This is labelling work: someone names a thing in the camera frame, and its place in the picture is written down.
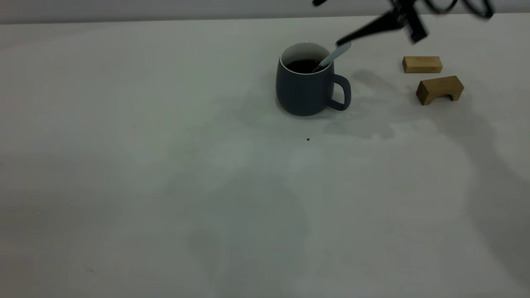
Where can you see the rectangular wooden block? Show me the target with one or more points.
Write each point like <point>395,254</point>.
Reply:
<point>422,65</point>

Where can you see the arched wooden block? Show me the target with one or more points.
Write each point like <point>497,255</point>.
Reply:
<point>439,85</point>

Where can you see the dark grey mug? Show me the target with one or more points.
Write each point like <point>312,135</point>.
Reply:
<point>304,95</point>

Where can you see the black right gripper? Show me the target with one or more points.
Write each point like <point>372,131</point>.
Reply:
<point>408,16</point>

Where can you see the dark coffee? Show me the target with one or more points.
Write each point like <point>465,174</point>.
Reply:
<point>301,66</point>

